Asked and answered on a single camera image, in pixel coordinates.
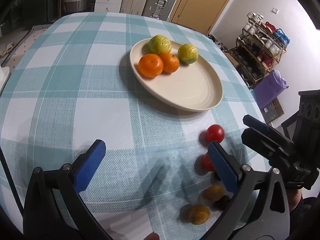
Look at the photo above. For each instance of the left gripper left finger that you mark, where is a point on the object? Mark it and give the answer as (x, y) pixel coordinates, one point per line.
(87, 164)

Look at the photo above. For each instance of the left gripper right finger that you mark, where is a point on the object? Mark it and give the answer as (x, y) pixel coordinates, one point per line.
(226, 166)

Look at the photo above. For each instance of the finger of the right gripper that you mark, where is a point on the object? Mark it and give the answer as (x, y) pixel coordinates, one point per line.
(254, 123)

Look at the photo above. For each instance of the red tomato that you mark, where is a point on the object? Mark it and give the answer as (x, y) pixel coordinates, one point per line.
(207, 164)
(215, 133)

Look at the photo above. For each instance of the brown longan fruit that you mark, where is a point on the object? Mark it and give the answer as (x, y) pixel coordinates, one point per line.
(198, 214)
(214, 193)

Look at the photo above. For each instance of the dark plum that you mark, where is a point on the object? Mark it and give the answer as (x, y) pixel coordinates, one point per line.
(222, 203)

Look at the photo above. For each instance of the yellow guava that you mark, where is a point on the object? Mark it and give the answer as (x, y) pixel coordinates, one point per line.
(187, 54)
(159, 44)

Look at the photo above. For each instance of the orange tangerine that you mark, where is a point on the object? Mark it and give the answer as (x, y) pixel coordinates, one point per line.
(150, 66)
(170, 62)

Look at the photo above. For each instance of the person's right hand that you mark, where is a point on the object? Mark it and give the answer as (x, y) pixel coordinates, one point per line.
(295, 201)

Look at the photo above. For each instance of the person's left hand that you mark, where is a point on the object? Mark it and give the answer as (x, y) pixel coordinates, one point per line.
(152, 236)

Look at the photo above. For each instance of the purple plastic bag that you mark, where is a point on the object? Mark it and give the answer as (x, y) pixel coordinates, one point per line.
(269, 88)

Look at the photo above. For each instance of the cream round plate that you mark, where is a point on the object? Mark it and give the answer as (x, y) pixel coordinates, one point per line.
(194, 88)

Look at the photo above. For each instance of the shoe rack with shoes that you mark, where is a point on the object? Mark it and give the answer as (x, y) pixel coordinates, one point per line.
(258, 49)

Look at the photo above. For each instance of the teal checked tablecloth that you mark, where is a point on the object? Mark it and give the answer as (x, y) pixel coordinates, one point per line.
(75, 85)

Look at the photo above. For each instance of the wooden door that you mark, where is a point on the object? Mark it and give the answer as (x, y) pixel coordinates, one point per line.
(199, 15)

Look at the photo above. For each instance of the woven laundry basket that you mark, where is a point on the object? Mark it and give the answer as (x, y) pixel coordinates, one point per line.
(71, 6)

